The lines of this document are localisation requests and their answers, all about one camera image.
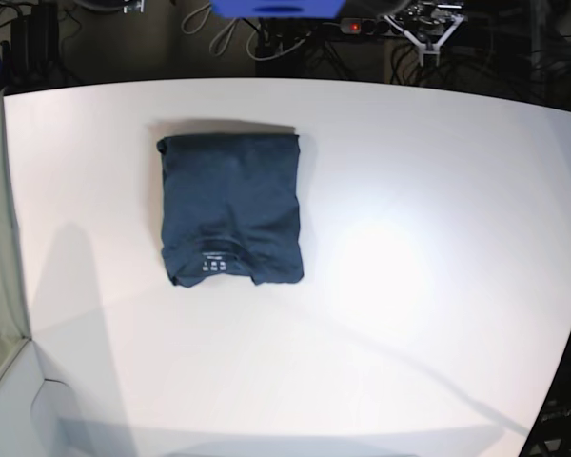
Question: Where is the white cable loop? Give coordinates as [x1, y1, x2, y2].
[180, 9, 242, 57]

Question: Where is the dark blue t-shirt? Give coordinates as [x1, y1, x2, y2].
[157, 133, 304, 288]

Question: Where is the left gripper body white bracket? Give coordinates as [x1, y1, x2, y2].
[380, 0, 466, 67]

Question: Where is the blue plastic bin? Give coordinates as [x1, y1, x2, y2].
[210, 0, 345, 18]

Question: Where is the black power strip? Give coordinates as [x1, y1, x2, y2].
[339, 17, 391, 36]

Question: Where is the black computer tower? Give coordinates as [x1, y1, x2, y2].
[10, 1, 61, 87]

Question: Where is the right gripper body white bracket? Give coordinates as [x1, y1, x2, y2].
[123, 0, 146, 13]

